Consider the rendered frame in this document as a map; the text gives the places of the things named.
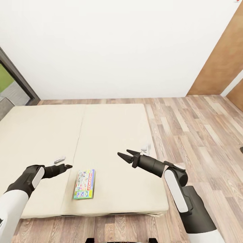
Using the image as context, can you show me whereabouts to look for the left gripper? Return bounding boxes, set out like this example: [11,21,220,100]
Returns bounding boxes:
[48,164,73,178]

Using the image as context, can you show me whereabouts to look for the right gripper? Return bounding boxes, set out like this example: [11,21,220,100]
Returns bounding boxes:
[117,150,156,173]

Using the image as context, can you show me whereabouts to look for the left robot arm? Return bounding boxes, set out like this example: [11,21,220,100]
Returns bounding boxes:
[0,156,73,243]

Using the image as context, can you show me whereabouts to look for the board game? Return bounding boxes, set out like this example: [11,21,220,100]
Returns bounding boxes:
[74,169,95,199]

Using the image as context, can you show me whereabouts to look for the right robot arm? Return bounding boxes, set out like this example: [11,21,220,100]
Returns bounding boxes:
[117,144,225,243]

